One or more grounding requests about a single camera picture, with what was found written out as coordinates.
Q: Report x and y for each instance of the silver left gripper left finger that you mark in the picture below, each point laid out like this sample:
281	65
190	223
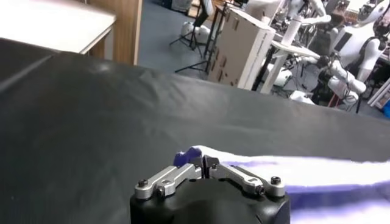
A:
170	179

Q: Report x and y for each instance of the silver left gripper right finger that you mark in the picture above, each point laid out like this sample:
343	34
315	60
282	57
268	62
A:
246	179

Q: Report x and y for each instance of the lavender t-shirt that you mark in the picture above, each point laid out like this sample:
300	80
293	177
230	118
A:
320	176

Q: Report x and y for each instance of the white humanoid robot raised arm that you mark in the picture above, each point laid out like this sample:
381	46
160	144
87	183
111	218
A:
307	12

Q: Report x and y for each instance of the white rounded robot base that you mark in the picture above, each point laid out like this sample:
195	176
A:
199	30

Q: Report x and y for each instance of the large black table cover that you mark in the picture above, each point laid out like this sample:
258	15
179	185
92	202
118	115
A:
106	121

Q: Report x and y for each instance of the white height-adjustable desk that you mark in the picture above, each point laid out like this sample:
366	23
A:
283	58

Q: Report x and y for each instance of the tall cardboard box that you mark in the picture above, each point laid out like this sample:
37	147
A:
240	48

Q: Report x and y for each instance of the black tripod stand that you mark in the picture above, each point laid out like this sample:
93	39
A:
195	42

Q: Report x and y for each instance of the wooden folding screen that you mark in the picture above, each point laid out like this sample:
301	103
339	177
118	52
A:
125	30

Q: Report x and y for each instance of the white humanoid robot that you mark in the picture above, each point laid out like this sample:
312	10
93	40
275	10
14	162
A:
356	39

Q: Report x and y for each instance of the white rectangular table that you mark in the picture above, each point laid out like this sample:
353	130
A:
55	24

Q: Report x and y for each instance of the narrow black table cover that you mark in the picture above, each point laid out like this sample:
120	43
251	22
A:
18	58

